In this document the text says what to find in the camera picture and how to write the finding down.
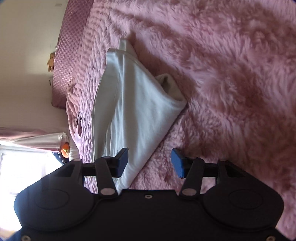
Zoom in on brown teddy bear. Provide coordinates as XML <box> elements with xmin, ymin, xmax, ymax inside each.
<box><xmin>47</xmin><ymin>52</ymin><xmax>55</xmax><ymax>72</ymax></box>

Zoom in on white t-shirt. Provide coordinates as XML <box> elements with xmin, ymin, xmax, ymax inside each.
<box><xmin>92</xmin><ymin>39</ymin><xmax>187</xmax><ymax>191</ymax></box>

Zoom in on purple quilted headboard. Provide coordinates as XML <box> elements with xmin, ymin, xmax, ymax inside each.
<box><xmin>52</xmin><ymin>1</ymin><xmax>93</xmax><ymax>109</ymax></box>

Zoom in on pink curtain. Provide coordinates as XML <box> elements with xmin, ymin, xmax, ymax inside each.
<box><xmin>1</xmin><ymin>127</ymin><xmax>69</xmax><ymax>152</ymax></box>

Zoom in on orange pumpkin toy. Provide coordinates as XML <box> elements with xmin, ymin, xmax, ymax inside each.
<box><xmin>61</xmin><ymin>142</ymin><xmax>70</xmax><ymax>158</ymax></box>

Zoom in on pink fluffy blanket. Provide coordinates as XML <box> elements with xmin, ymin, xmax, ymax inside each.
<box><xmin>67</xmin><ymin>1</ymin><xmax>295</xmax><ymax>239</ymax></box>

